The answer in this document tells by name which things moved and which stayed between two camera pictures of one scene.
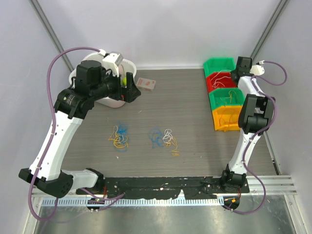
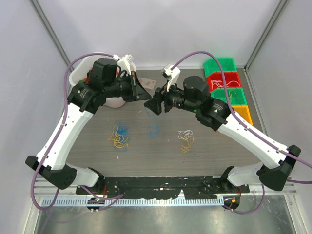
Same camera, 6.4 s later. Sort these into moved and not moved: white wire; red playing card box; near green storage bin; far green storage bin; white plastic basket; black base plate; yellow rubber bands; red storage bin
Moved: white wire
Not moved: black base plate; red playing card box; white plastic basket; near green storage bin; yellow rubber bands; red storage bin; far green storage bin
